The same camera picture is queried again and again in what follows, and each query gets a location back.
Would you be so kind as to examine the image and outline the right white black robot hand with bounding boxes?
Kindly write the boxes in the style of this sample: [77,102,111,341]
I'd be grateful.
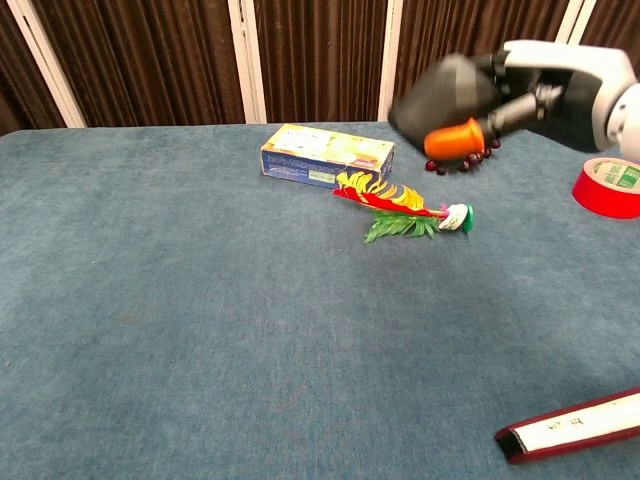
[423,39,639,161]

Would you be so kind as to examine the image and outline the black dome-shaped object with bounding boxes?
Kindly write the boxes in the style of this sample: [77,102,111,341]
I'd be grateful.
[389,53,502,151]

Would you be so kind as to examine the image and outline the dark brown curtain panel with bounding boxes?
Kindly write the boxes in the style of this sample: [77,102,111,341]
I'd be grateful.
[391,0,571,123]
[253,0,389,124]
[0,0,68,136]
[579,0,640,81]
[30,0,246,129]

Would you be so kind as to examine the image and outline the red tape roll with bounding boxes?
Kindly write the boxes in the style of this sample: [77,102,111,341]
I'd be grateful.
[571,156,640,220]

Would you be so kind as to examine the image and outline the dark red grape bunch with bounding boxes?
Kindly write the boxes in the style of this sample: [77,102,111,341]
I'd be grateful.
[424,135,502,176]

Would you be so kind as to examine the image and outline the colourful feather shuttlecock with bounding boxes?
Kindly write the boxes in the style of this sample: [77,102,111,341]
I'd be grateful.
[332,169,476,245]

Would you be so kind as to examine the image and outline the blue yellow cardboard box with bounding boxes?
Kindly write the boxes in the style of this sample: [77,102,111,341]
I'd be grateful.
[259,123,397,190]

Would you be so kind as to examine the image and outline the long red white box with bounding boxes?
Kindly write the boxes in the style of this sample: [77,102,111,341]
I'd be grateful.
[494,387,640,465]

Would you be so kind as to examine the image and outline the blue felt table cover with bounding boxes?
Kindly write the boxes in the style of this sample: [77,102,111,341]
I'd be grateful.
[0,118,640,480]

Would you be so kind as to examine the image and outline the white frame post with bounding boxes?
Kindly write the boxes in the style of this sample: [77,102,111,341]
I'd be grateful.
[378,0,404,123]
[227,0,268,125]
[5,0,87,129]
[555,0,599,47]

